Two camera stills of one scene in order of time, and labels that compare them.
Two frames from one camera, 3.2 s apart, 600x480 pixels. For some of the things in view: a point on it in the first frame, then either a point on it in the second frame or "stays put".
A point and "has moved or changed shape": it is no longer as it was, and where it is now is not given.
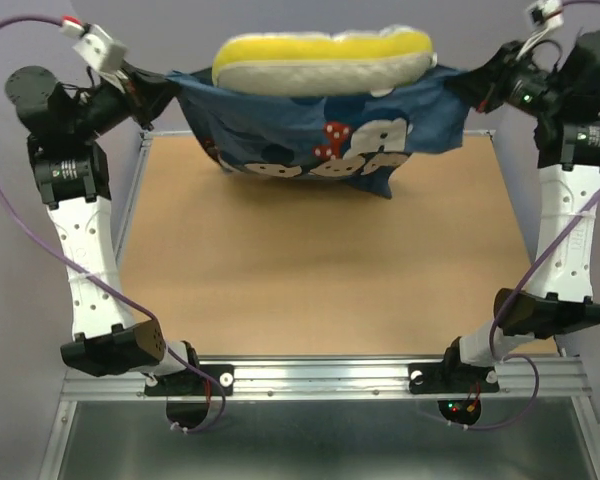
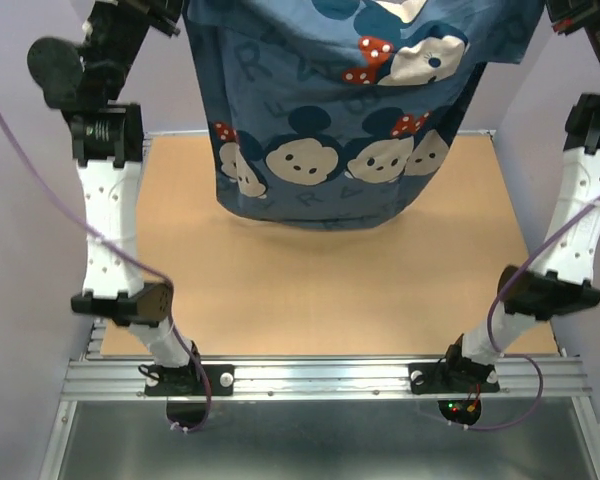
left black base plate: (203, 380) stays put
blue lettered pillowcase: (359, 139) has moved or changed shape
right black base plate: (451, 375) stays put
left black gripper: (144, 92) to (151, 11)
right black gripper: (489, 82) to (572, 15)
